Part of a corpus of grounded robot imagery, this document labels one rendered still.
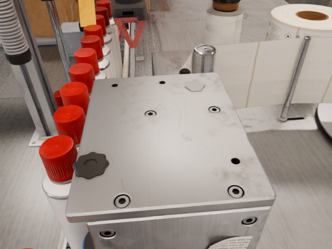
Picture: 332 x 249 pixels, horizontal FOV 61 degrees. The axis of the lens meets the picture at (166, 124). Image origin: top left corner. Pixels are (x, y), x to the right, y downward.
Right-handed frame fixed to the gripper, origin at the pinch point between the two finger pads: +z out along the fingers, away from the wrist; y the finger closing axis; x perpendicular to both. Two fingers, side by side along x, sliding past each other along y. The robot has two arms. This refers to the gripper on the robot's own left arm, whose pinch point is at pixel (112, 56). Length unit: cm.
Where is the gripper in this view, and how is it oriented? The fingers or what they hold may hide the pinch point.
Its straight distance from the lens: 78.8
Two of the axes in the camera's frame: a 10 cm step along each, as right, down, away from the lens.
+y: 9.9, -1.1, 0.4
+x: -0.5, -0.2, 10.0
